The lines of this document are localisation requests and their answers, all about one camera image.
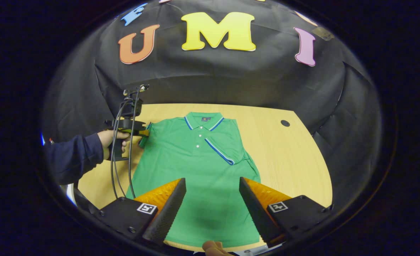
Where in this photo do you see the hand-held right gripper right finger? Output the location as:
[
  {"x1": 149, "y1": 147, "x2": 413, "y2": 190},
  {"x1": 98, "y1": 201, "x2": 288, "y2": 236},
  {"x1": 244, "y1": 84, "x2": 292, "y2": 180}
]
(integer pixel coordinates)
[{"x1": 239, "y1": 177, "x2": 334, "y2": 247}]

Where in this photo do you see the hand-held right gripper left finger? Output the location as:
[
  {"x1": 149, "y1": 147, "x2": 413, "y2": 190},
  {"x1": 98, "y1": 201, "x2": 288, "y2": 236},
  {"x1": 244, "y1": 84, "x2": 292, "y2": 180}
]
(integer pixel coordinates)
[{"x1": 95, "y1": 178, "x2": 187, "y2": 246}]

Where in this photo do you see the green T-shirt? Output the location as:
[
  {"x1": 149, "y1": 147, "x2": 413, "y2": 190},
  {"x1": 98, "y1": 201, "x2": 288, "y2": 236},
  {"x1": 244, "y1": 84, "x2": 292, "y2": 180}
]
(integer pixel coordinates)
[{"x1": 126, "y1": 112, "x2": 262, "y2": 248}]

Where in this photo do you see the black backdrop cloth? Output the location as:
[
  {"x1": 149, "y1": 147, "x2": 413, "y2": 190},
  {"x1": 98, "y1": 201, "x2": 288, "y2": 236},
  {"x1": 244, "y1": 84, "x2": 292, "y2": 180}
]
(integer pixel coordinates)
[{"x1": 41, "y1": 0, "x2": 383, "y2": 210}]

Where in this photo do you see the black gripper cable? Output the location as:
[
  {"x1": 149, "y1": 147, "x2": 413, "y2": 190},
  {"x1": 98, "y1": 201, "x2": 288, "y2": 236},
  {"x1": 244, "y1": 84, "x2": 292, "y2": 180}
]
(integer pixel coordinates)
[
  {"x1": 128, "y1": 89, "x2": 141, "y2": 199},
  {"x1": 110, "y1": 101, "x2": 125, "y2": 200}
]

